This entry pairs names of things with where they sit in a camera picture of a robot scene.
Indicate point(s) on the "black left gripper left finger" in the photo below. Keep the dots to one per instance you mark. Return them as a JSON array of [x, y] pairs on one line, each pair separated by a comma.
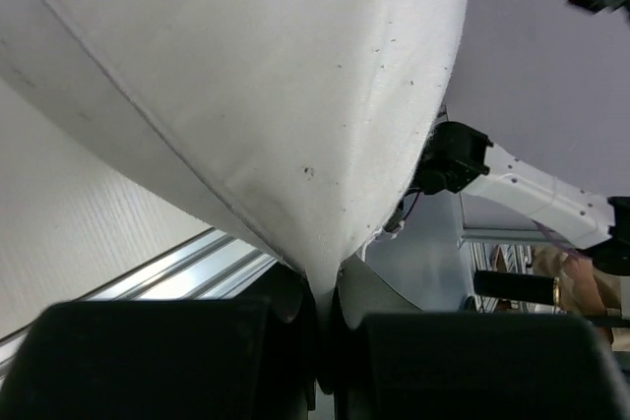
[[246, 357]]

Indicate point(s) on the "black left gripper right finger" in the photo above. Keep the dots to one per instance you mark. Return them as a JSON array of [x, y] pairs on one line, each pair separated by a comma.
[[394, 361]]

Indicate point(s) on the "white pillow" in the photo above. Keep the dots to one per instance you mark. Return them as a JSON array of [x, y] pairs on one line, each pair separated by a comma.
[[294, 125]]

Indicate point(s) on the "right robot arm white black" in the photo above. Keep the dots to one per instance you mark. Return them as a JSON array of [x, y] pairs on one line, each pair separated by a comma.
[[460, 159]]

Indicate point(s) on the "person in beige background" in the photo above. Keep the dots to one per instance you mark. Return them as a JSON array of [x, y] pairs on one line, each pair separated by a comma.
[[584, 290]]

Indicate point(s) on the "aluminium mounting rail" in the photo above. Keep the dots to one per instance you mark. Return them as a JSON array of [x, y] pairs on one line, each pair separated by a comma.
[[210, 265]]

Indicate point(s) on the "black cylinder handle background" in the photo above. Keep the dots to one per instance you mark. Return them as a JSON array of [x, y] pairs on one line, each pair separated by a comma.
[[520, 287]]

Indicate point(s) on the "right aluminium frame post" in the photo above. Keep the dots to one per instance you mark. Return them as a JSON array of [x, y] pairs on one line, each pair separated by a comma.
[[487, 222]]

